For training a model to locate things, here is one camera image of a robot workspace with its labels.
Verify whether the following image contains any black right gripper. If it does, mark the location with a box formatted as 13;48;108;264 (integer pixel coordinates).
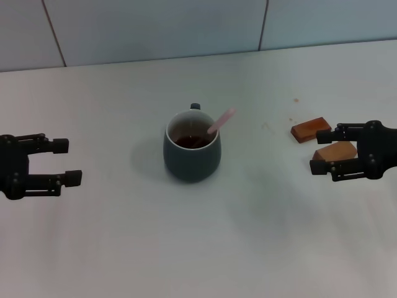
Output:
310;120;397;183

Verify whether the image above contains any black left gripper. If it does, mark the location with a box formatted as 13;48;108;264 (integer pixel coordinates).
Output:
0;133;83;200

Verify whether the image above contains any pink handled metal spoon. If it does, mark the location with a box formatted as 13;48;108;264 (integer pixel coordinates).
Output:
194;108;236;147

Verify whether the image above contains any grey ceramic mug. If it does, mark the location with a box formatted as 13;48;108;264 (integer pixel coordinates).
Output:
163;102;223;183

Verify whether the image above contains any light notched wooden block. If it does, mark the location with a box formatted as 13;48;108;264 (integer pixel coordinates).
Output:
312;141;358;162

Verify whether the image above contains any dark flat wooden block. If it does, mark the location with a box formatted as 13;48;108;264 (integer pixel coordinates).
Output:
290;117;332;144

